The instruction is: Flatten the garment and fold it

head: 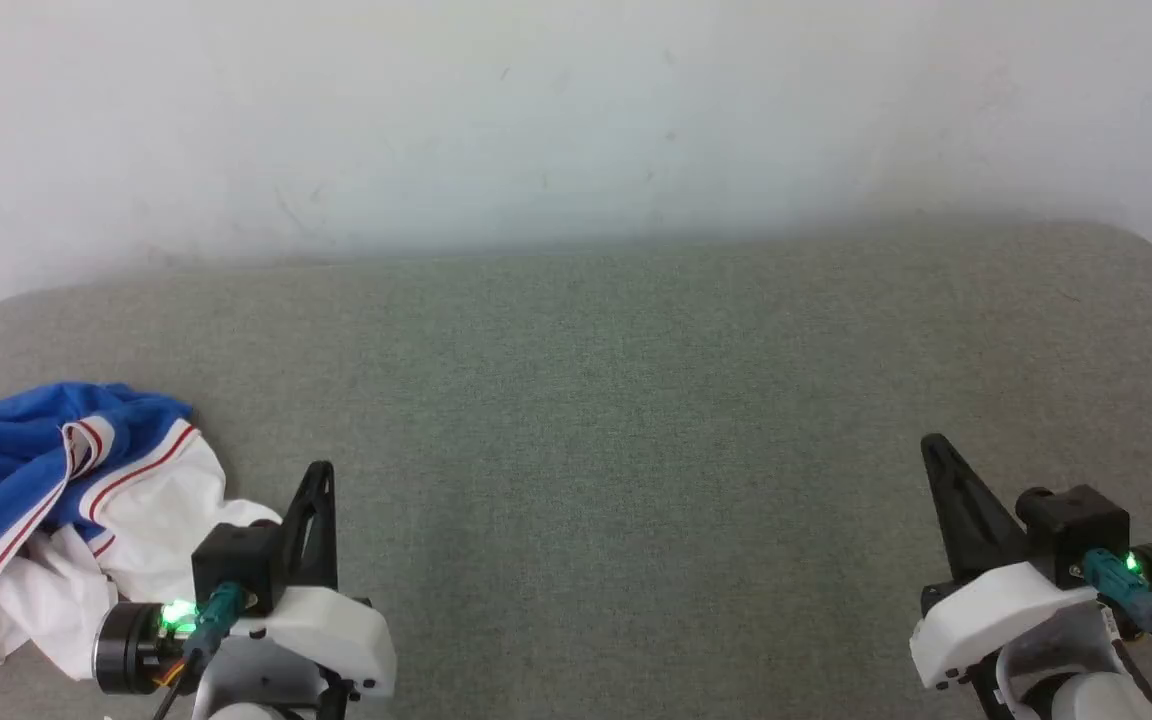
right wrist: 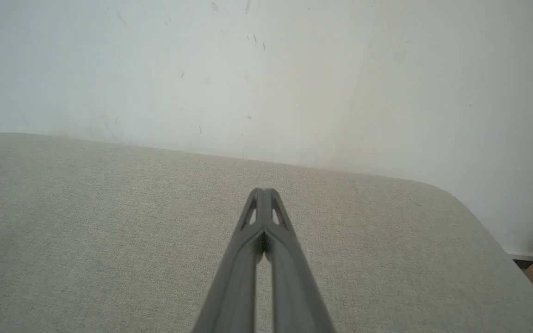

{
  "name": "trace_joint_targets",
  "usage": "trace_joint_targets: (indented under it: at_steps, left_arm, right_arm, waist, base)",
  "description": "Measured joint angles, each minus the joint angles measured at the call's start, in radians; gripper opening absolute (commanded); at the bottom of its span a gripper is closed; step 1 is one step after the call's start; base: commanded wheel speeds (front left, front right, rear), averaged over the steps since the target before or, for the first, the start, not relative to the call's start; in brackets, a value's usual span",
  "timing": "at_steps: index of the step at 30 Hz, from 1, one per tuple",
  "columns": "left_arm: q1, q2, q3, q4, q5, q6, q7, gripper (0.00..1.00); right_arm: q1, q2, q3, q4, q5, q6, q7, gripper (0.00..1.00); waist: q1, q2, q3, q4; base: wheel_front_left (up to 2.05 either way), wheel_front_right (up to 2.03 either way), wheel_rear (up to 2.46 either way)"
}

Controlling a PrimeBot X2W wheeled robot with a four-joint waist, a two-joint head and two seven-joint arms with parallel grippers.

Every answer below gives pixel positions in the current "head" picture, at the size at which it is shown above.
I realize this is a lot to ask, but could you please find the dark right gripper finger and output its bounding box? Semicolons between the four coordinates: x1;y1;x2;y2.
920;434;1030;584

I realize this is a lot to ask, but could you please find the left camera cable teal plug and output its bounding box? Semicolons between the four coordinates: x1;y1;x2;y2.
151;583;249;720

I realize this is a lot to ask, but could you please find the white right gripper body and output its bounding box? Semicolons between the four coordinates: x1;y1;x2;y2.
909;560;1117;691

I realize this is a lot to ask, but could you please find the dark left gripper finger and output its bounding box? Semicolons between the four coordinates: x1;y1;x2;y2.
280;460;340;601

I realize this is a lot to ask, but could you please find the camera cable teal plug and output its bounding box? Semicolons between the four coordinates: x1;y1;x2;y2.
1081;548;1152;669
151;583;249;720

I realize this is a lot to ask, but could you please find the blue white Lakers jersey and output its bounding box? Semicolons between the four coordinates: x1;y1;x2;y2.
0;382;283;681

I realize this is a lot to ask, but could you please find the right camera cable teal plug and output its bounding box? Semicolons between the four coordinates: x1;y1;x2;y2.
1081;548;1152;669

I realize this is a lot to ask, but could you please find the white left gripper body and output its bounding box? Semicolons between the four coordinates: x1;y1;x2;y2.
221;585;399;701

